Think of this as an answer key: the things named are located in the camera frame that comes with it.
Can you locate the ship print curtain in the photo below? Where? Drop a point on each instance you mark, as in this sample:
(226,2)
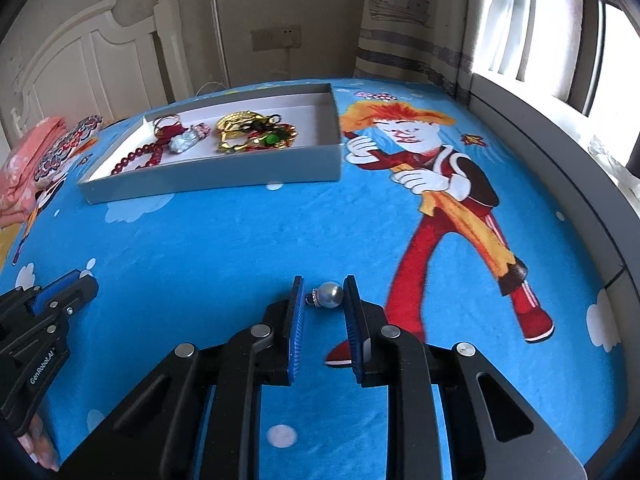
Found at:
(427,41)

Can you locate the red rose brooch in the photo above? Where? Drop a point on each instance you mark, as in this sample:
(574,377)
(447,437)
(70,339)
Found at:
(163,136)

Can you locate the white charger with cable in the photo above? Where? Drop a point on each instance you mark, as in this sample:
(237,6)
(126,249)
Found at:
(285,71)

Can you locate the blue cartoon print tablecloth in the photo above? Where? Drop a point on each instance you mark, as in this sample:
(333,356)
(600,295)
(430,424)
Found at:
(197,267)

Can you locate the pale jade pendant pink knot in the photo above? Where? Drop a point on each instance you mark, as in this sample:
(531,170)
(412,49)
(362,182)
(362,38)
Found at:
(186,140)

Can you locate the pink folded blanket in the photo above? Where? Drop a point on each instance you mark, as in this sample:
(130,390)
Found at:
(18,187)

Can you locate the silver floor lamp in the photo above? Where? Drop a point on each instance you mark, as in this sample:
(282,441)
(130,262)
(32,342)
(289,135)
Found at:
(214,8)

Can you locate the plain gold bangle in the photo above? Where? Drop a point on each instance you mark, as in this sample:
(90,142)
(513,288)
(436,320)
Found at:
(233,121)

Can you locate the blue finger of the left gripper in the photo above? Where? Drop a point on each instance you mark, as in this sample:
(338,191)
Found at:
(46,295)

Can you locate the round patterned cushion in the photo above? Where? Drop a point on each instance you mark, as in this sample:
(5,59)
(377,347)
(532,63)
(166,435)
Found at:
(56,161)

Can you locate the wall socket panel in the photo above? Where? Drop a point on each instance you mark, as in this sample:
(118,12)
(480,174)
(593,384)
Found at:
(276,38)

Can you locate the white wooden headboard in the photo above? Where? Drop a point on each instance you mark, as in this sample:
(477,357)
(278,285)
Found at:
(92,65)

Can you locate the gold bamboo pearl bangle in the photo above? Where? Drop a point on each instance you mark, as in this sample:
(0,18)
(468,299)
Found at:
(257,135)

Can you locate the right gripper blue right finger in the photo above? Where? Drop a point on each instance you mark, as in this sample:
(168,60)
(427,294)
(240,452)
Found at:
(357,326)

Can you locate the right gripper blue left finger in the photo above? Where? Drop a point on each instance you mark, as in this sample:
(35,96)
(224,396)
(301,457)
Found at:
(293,327)

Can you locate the person's left hand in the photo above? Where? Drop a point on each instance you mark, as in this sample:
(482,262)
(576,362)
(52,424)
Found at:
(39,446)

